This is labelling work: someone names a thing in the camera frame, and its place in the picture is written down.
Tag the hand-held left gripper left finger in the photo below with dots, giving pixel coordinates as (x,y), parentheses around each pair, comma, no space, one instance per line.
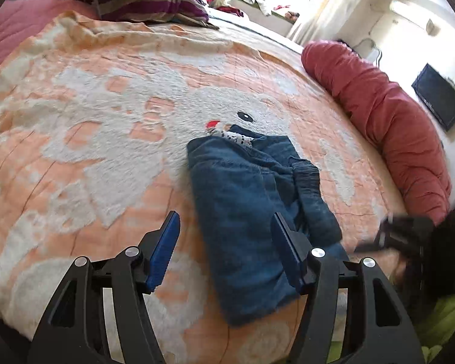
(165,250)

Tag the red cloth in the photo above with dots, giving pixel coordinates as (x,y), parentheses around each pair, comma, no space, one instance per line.
(230,10)

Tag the beige bed sheet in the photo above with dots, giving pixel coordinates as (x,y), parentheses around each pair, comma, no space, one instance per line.
(258,32)

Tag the clothes on window sill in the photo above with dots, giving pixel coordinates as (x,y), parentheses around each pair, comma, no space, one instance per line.
(263,3)

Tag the blue pants with white lace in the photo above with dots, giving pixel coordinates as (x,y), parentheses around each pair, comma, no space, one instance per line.
(242,216)

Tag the rolled pink duvet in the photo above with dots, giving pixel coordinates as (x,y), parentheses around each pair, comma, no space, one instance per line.
(394,129)

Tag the orange and white printed blanket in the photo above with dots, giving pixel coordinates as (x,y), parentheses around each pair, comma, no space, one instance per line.
(98,121)

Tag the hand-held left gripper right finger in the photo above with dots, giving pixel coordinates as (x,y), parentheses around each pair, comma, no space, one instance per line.
(288,254)

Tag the black monitor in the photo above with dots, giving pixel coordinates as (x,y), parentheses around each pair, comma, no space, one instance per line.
(438,96)

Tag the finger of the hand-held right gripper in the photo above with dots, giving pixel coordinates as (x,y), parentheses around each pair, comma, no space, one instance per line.
(367,245)

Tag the cream curtain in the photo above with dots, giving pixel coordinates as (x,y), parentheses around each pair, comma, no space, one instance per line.
(326,11)

